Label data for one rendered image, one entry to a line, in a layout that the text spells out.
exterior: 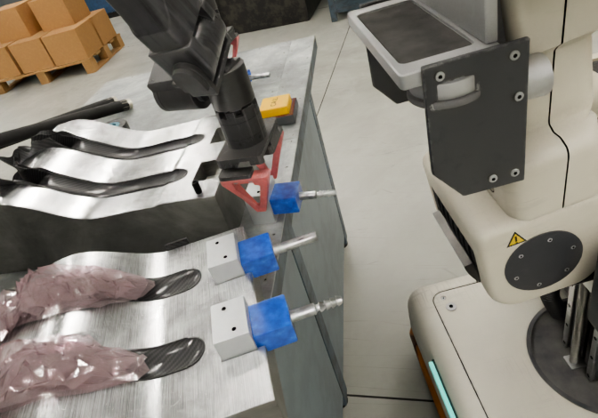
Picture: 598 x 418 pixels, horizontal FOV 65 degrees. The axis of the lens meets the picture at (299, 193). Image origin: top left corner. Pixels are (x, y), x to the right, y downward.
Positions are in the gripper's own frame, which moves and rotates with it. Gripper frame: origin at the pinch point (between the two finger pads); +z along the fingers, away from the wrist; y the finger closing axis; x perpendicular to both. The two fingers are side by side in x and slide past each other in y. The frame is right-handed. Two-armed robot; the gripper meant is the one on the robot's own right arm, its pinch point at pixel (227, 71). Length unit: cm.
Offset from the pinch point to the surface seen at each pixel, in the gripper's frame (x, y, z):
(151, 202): 11, 57, -4
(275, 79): 10.4, -3.1, 5.2
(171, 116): -13.5, 10.1, 5.1
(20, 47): -356, -282, 45
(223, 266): 26, 68, -3
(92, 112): -33.7, 11.9, 0.4
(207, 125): 11.0, 35.5, -3.9
